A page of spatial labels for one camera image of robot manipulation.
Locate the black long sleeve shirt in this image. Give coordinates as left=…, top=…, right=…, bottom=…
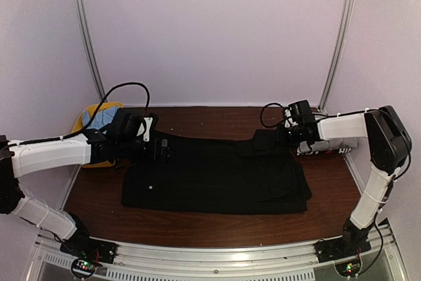
left=121, top=130, right=312, bottom=215

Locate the grey shirt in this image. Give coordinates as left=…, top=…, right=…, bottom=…
left=299, top=138, right=358, bottom=152

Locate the yellow plastic basket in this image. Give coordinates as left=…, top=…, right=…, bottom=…
left=72, top=101, right=123, bottom=170

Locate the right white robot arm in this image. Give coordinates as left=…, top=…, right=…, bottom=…
left=276, top=101, right=412, bottom=230

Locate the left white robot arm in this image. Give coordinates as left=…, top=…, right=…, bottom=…
left=1, top=129, right=172, bottom=257

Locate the black printed folded shirt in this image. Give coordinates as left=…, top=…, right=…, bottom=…
left=294, top=143, right=357, bottom=156

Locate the light blue shirt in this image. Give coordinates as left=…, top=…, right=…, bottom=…
left=82, top=106, right=119, bottom=130

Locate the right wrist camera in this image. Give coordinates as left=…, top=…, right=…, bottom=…
left=284, top=100, right=316, bottom=128

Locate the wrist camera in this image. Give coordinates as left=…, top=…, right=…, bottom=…
left=284, top=100, right=316, bottom=128
left=106, top=108, right=158, bottom=142

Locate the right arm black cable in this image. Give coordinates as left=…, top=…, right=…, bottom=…
left=259, top=102, right=290, bottom=130

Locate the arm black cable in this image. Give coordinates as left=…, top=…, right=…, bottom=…
left=6, top=82, right=151, bottom=145
left=259, top=102, right=290, bottom=130

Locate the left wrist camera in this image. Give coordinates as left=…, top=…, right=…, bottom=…
left=106, top=108, right=158, bottom=142

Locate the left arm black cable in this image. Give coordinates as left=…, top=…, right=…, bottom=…
left=6, top=82, right=151, bottom=145

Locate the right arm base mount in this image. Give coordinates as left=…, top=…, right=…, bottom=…
left=313, top=218, right=373, bottom=278

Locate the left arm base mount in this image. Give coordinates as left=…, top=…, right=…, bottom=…
left=53, top=213, right=117, bottom=280

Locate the front aluminium rail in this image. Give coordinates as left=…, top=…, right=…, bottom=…
left=32, top=223, right=412, bottom=281

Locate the right aluminium frame post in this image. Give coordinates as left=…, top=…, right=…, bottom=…
left=318, top=0, right=355, bottom=112

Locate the aluminium frame post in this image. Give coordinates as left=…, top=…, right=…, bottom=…
left=74, top=0, right=106, bottom=99
left=318, top=0, right=355, bottom=112

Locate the left aluminium frame post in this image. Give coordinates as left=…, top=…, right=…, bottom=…
left=74, top=0, right=106, bottom=99

